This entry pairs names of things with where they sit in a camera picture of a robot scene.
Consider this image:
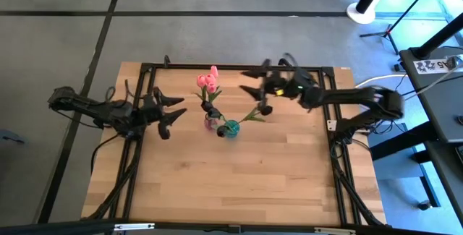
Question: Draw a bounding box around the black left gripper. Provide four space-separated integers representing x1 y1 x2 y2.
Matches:
132 86 188 140

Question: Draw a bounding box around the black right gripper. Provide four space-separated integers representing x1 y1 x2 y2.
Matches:
239 59 321 106

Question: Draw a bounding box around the teal glass vase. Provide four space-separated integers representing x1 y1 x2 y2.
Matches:
224 119 241 139

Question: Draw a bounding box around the white column stand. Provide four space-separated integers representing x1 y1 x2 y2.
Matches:
346 0 398 25

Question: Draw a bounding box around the black tripod stand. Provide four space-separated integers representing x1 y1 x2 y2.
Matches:
360 0 446 56

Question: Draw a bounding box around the black desk foot beam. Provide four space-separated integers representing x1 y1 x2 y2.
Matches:
368 122 442 210

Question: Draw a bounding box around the grey floor object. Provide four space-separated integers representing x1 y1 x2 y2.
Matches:
0 129 27 145

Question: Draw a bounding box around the black rig beam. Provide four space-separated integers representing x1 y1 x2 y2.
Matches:
0 218 463 235

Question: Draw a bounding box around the white printed label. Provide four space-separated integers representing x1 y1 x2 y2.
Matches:
413 58 454 75

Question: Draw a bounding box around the black pole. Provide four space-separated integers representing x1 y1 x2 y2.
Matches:
412 12 463 61

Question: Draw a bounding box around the dark grey desk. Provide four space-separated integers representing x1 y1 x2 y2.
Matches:
399 46 463 225

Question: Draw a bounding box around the black aluminium table frame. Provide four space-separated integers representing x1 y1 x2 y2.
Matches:
81 61 386 228

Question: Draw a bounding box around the white floor cable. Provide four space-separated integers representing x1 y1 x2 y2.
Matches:
354 74 408 88

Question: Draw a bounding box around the silver metal bracket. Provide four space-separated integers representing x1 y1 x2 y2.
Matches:
114 222 156 231
313 226 357 235

